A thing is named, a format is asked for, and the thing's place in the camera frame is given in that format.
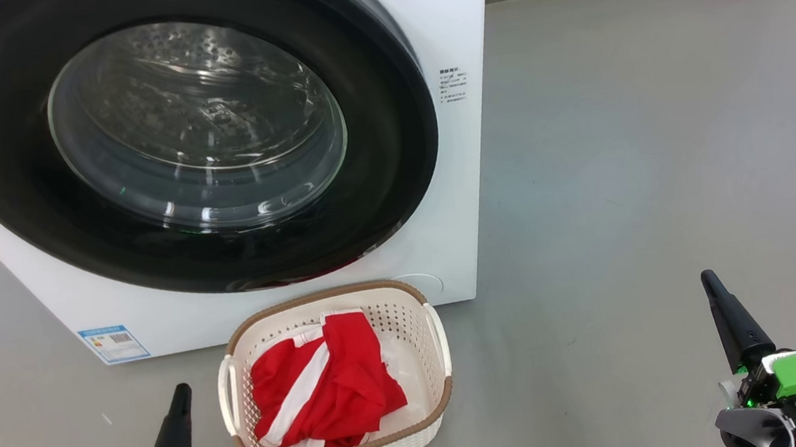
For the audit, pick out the red white garment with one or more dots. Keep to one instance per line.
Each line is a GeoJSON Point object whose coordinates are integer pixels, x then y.
{"type": "Point", "coordinates": [354, 374]}

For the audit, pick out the cream perforated laundry basket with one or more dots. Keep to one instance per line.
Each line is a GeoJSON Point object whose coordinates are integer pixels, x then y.
{"type": "Point", "coordinates": [419, 324]}

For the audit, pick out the white washing machine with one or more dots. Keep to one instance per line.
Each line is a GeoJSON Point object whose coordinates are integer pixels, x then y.
{"type": "Point", "coordinates": [452, 174]}

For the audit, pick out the blue energy label sticker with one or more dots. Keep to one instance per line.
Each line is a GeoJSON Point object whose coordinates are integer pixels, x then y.
{"type": "Point", "coordinates": [114, 344]}

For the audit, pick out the small text sticker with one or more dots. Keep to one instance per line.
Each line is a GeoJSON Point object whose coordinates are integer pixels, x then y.
{"type": "Point", "coordinates": [453, 85]}

